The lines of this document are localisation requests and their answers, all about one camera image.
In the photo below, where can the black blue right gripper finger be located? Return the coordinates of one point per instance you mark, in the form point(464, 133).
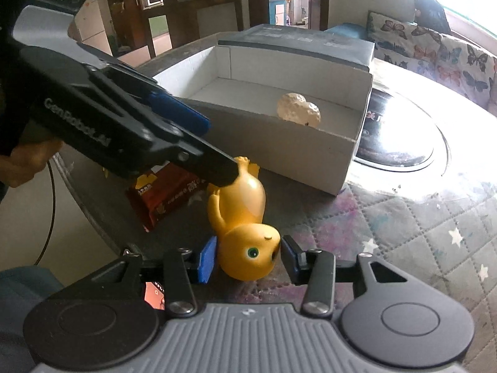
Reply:
point(183, 128)

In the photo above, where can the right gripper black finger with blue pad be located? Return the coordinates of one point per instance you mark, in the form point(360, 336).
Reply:
point(168, 282)
point(315, 269)

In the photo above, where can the red snack packet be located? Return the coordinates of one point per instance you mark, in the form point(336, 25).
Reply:
point(161, 191)

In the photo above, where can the orange rubber duck toy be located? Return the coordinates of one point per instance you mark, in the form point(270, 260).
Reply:
point(247, 248)

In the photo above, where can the beige peanut toy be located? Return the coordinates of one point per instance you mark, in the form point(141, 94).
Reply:
point(295, 108)

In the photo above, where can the person's left hand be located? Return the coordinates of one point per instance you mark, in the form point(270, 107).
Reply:
point(26, 161)

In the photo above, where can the white open cardboard box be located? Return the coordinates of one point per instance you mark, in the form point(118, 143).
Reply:
point(238, 88)

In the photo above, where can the dark wooden console table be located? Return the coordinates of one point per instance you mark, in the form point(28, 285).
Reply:
point(183, 20)

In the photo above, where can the black induction cooktop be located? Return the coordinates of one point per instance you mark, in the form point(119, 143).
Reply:
point(397, 134)

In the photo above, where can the grey box lid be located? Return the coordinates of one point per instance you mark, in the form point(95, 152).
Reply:
point(329, 46)

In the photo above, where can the blue cabinet in doorway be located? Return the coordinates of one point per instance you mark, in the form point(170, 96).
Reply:
point(278, 12)

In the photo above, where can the blue sofa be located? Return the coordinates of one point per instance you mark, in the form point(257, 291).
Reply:
point(350, 30)

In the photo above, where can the butterfly pattern sofa cushion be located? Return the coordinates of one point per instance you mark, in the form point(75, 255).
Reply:
point(455, 63)

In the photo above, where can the black bag on sofa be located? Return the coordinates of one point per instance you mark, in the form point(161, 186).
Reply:
point(430, 14)

